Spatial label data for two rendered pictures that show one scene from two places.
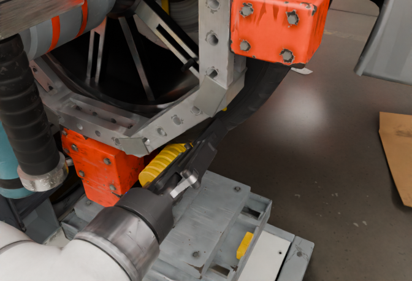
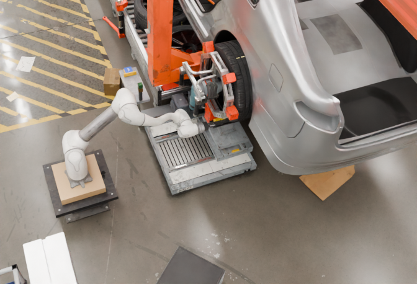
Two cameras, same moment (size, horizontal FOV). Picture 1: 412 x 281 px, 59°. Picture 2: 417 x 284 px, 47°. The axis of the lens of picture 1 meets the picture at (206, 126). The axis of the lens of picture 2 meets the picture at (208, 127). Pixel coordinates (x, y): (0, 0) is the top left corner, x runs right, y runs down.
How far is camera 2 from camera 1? 3.50 m
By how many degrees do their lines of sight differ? 27
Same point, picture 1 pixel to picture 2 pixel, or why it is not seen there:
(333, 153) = not seen: hidden behind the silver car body
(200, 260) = (220, 145)
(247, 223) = (241, 147)
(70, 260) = (193, 125)
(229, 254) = (230, 150)
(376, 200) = not seen: hidden behind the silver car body
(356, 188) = not seen: hidden behind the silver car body
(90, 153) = (207, 109)
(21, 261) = (188, 122)
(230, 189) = (242, 136)
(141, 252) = (201, 129)
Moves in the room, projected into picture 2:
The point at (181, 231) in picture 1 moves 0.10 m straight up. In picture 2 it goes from (221, 137) to (223, 130)
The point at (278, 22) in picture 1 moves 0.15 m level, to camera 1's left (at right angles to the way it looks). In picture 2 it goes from (228, 113) to (213, 103)
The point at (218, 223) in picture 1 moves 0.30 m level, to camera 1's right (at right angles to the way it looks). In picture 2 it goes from (231, 141) to (258, 159)
